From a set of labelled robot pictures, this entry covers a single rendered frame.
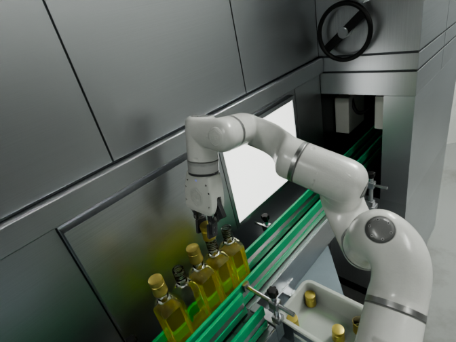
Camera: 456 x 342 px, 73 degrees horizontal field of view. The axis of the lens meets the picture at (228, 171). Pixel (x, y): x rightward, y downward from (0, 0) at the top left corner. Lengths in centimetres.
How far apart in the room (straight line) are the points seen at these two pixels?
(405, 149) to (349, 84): 35
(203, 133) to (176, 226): 34
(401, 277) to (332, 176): 19
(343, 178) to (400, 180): 94
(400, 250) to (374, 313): 10
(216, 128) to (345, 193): 28
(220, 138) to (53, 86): 35
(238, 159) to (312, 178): 47
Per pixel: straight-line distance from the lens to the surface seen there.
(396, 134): 141
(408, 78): 132
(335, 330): 102
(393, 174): 150
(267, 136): 70
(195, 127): 68
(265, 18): 114
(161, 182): 82
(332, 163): 58
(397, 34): 130
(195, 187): 74
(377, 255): 53
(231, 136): 62
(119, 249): 82
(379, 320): 54
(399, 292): 54
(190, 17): 90
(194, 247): 79
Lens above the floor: 167
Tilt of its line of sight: 28 degrees down
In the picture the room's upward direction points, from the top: 13 degrees counter-clockwise
